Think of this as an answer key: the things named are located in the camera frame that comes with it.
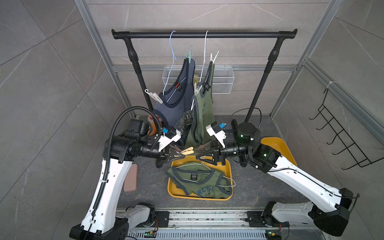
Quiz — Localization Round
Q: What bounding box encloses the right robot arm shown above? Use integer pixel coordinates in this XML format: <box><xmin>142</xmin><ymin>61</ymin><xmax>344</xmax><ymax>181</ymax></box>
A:
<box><xmin>196</xmin><ymin>120</ymin><xmax>359</xmax><ymax>237</ymax></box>

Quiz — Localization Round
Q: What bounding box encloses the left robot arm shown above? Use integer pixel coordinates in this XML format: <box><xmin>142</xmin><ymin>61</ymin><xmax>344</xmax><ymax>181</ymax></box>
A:
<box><xmin>69</xmin><ymin>106</ymin><xmax>184</xmax><ymax>240</ymax></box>

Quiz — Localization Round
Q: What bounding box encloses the black wall hook rack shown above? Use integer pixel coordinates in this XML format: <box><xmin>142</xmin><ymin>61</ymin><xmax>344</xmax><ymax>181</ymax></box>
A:
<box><xmin>309</xmin><ymin>89</ymin><xmax>384</xmax><ymax>171</ymax></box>

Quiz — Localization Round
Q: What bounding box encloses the green clothespin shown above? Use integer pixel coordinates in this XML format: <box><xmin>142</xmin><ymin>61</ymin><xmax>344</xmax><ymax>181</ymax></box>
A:
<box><xmin>185</xmin><ymin>45</ymin><xmax>193</xmax><ymax>63</ymax></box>

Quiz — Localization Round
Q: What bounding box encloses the white clothespin top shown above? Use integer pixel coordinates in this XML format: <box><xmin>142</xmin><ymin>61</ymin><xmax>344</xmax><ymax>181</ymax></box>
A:
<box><xmin>210</xmin><ymin>51</ymin><xmax>219</xmax><ymax>64</ymax></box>

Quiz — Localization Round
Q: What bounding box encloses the large yellow tray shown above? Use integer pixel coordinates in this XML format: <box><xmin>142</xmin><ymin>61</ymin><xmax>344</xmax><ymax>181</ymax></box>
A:
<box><xmin>168</xmin><ymin>156</ymin><xmax>234</xmax><ymax>201</ymax></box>

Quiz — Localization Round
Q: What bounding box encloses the white clothespin on rack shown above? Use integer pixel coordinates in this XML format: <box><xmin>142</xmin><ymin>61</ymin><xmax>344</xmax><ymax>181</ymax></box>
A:
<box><xmin>145</xmin><ymin>89</ymin><xmax>163</xmax><ymax>104</ymax></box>

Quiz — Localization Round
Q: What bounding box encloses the white wire mesh basket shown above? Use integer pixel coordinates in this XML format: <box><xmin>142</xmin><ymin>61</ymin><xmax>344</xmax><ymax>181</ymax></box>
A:
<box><xmin>162</xmin><ymin>66</ymin><xmax>235</xmax><ymax>95</ymax></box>

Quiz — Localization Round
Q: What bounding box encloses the orange toy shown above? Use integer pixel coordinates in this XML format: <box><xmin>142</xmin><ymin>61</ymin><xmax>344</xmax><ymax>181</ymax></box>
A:
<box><xmin>148</xmin><ymin>116</ymin><xmax>157</xmax><ymax>136</ymax></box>

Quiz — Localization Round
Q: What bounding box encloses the white clothespin middle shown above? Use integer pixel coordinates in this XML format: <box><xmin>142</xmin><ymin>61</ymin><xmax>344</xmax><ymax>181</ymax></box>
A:
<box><xmin>194</xmin><ymin>83</ymin><xmax>203</xmax><ymax>96</ymax></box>

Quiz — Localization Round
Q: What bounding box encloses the navy blue tank top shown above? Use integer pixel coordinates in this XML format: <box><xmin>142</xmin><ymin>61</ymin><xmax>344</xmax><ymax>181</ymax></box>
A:
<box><xmin>153</xmin><ymin>59</ymin><xmax>196</xmax><ymax>146</ymax></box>

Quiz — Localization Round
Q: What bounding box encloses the wooden clothespin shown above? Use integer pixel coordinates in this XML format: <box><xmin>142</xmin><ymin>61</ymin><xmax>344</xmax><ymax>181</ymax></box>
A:
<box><xmin>181</xmin><ymin>147</ymin><xmax>194</xmax><ymax>156</ymax></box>

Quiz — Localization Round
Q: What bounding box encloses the green tank top middle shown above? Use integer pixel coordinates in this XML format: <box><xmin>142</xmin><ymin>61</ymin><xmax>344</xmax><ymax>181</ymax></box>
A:
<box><xmin>184</xmin><ymin>61</ymin><xmax>215</xmax><ymax>149</ymax></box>

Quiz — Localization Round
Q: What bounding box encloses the green tank top printed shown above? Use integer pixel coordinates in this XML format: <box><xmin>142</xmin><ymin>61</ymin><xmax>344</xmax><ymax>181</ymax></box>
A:
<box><xmin>166</xmin><ymin>165</ymin><xmax>233</xmax><ymax>199</ymax></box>

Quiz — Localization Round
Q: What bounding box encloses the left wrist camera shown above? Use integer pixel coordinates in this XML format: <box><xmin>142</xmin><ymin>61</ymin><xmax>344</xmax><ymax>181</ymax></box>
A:
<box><xmin>158</xmin><ymin>126</ymin><xmax>181</xmax><ymax>151</ymax></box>

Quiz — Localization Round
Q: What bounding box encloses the light blue wire hanger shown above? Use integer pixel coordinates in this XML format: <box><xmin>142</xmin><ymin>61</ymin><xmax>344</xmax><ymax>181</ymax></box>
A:
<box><xmin>162</xmin><ymin>31</ymin><xmax>181</xmax><ymax>95</ymax></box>

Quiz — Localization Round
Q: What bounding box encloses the black clothes rack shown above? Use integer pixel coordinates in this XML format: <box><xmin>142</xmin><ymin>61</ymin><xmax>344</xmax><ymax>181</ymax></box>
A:
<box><xmin>112</xmin><ymin>29</ymin><xmax>298</xmax><ymax>122</ymax></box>

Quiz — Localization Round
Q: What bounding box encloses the small yellow bin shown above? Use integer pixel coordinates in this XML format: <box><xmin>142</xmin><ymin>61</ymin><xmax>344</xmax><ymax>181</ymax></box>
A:
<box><xmin>261</xmin><ymin>137</ymin><xmax>297</xmax><ymax>166</ymax></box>

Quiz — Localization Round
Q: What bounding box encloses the metal base rail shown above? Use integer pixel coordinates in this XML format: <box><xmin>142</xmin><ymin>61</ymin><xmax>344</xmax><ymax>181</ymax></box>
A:
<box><xmin>124</xmin><ymin>209</ymin><xmax>331</xmax><ymax>240</ymax></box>

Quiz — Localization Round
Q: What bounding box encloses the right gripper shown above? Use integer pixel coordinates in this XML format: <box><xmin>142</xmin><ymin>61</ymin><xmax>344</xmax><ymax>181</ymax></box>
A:
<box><xmin>195</xmin><ymin>138</ymin><xmax>251</xmax><ymax>167</ymax></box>

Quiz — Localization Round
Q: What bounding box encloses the pink rectangular block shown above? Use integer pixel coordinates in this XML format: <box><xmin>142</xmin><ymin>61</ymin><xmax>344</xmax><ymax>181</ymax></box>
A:
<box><xmin>123</xmin><ymin>164</ymin><xmax>139</xmax><ymax>193</ymax></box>

